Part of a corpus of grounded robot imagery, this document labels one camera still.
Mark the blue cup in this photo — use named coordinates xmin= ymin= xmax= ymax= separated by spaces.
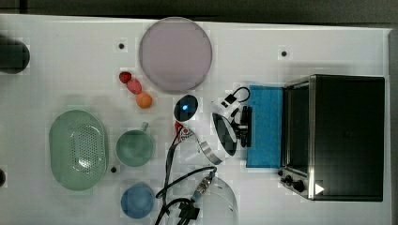
xmin=120 ymin=182 xmax=155 ymax=219

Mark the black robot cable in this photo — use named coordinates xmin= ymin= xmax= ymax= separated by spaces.
xmin=154 ymin=125 xmax=218 ymax=225

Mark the green plastic colander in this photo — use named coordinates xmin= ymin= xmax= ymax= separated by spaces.
xmin=49 ymin=110 xmax=108 ymax=191

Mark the black pot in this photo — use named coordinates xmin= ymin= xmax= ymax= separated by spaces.
xmin=0 ymin=37 xmax=30 ymax=74

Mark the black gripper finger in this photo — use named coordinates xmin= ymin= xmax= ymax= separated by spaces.
xmin=240 ymin=106 xmax=248 ymax=147
xmin=246 ymin=106 xmax=253 ymax=147

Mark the green mug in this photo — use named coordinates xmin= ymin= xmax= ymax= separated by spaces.
xmin=115 ymin=122 xmax=155 ymax=167

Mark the lavender round plate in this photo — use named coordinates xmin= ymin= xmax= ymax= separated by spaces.
xmin=139 ymin=17 xmax=212 ymax=92

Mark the orange toy fruit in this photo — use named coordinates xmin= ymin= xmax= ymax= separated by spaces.
xmin=136 ymin=92 xmax=153 ymax=109

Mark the dark red strawberry toy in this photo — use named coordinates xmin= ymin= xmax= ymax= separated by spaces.
xmin=119 ymin=71 xmax=132 ymax=83

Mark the black silver toaster oven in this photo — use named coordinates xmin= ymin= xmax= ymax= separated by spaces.
xmin=245 ymin=73 xmax=386 ymax=203

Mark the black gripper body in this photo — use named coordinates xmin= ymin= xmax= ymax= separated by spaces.
xmin=210 ymin=86 xmax=252 ymax=158

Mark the pink strawberry toy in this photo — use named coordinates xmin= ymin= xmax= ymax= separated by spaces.
xmin=127 ymin=79 xmax=142 ymax=95

